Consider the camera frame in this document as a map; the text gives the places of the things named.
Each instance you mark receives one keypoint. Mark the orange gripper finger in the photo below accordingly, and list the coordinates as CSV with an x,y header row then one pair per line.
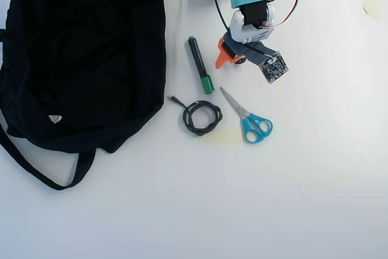
x,y
221,59

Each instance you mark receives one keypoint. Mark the black fabric bag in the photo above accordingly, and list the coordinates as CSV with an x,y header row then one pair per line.
x,y
75,59

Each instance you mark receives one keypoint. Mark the black marker with green cap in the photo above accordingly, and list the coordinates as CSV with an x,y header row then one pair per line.
x,y
197,59

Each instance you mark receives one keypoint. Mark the beige masking tape piece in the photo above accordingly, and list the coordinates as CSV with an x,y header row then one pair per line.
x,y
371,1
219,137

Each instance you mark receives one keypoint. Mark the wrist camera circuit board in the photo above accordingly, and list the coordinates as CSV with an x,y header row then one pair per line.
x,y
274,69

